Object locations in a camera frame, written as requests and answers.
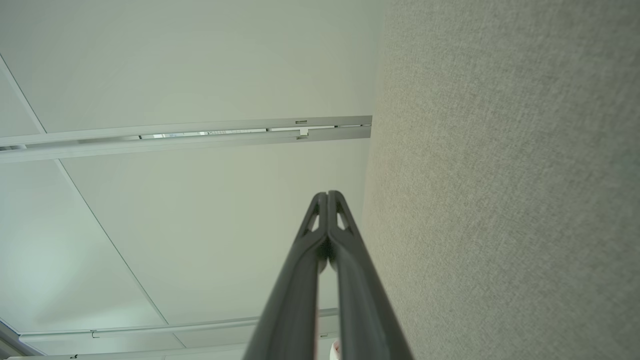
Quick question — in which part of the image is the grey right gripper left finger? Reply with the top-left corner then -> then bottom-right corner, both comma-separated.
243,191 -> 329,360

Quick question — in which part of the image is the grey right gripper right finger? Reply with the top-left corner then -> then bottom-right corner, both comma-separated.
328,190 -> 414,360

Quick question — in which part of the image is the double aluminium frame post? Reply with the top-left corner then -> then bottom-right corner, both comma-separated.
0,116 -> 373,164

